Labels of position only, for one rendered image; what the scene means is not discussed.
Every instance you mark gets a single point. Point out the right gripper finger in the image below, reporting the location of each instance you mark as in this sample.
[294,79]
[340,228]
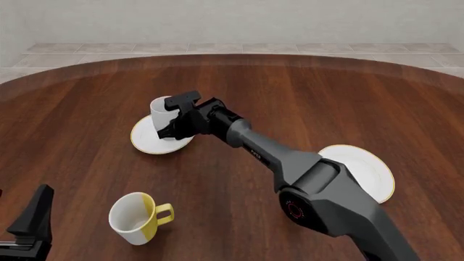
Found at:
[171,131]

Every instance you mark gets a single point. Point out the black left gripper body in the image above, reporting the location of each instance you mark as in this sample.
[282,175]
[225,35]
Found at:
[21,251]

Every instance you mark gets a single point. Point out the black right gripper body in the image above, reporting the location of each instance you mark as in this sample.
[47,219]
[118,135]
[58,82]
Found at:
[194,122]

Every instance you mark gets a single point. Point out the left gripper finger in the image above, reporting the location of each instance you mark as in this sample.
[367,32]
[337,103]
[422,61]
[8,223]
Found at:
[34,217]

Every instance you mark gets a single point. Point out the grey and black right robot arm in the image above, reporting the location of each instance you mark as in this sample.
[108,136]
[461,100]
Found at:
[326,190]

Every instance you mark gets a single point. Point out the white plate with gold rim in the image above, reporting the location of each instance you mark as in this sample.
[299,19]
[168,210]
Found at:
[366,168]
[145,140]

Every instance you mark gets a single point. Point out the white and yellow mug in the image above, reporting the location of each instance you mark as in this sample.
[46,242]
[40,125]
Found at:
[132,217]

